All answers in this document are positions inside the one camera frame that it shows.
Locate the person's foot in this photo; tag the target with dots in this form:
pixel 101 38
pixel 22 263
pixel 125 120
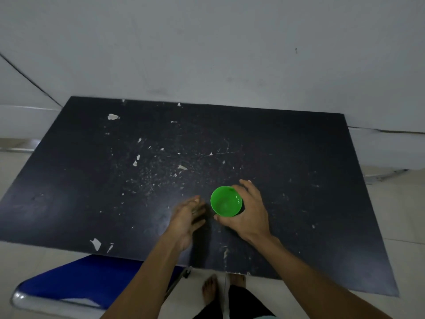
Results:
pixel 237 279
pixel 209 289

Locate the person's left fingers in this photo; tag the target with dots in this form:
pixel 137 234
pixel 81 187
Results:
pixel 196 209

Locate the green plastic bowl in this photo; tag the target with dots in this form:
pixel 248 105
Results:
pixel 225 201

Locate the person's left foot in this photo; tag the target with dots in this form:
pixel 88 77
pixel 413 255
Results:
pixel 209 289

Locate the metal table leg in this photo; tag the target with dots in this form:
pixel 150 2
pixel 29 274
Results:
pixel 385 176
pixel 20 146

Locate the person's left hand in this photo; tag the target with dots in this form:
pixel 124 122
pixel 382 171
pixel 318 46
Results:
pixel 182 224

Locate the person's left forearm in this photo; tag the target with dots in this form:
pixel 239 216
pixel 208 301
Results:
pixel 146 282

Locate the person's right hand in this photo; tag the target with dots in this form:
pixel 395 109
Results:
pixel 252 217

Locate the person's right thumb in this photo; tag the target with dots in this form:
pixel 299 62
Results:
pixel 223 219

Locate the blue chair with metal frame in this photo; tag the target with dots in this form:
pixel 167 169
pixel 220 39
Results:
pixel 86 282

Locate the person's black trousers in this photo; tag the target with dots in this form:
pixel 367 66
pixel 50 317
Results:
pixel 235 304

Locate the person's right foot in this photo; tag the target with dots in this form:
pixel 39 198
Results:
pixel 237 279

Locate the person's right forearm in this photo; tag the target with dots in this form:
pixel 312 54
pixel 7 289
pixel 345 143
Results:
pixel 308 282

